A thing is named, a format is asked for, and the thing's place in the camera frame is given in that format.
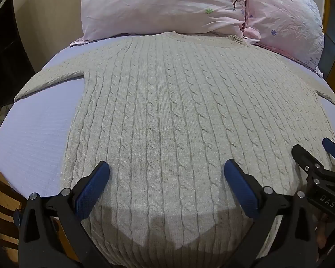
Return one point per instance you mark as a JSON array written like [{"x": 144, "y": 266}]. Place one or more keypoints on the person's right hand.
[{"x": 321, "y": 230}]

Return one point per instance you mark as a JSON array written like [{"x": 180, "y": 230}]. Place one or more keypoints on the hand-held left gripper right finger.
[{"x": 240, "y": 190}]

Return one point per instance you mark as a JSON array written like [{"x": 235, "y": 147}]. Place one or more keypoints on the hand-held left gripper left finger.
[{"x": 91, "y": 190}]

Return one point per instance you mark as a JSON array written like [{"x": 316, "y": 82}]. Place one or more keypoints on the dark cabinet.
[{"x": 8, "y": 55}]

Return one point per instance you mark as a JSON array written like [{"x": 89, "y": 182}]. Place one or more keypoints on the lavender bed sheet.
[{"x": 36, "y": 134}]

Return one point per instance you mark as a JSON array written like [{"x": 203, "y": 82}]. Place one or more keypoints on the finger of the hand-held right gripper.
[
  {"x": 334, "y": 148},
  {"x": 303, "y": 156}
]

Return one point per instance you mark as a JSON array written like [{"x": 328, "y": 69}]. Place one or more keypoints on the pink crinkled pillow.
[{"x": 284, "y": 19}]

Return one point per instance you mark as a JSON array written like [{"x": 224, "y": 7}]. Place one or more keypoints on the wooden headboard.
[{"x": 330, "y": 19}]

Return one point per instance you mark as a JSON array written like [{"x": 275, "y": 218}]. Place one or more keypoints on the wooden bed frame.
[{"x": 5, "y": 201}]

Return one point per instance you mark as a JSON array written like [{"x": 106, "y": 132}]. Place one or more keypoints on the pink flowered pillow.
[{"x": 162, "y": 5}]

